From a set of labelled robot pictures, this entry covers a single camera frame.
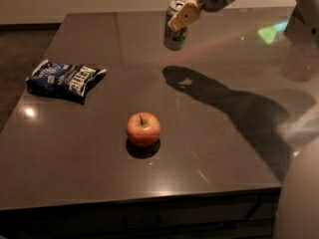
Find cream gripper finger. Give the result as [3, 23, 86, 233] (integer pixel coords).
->
[167, 1, 200, 32]

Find green white 7up can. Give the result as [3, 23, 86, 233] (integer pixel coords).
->
[162, 0, 188, 52]

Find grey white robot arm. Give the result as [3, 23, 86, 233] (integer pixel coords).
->
[166, 0, 319, 40]

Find red yellow apple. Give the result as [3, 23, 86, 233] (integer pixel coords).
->
[126, 112, 161, 147]

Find blue Kettle chips bag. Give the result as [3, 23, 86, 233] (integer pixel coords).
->
[26, 60, 107, 104]

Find dark cabinet drawer fronts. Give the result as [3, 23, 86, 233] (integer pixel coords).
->
[0, 189, 280, 239]

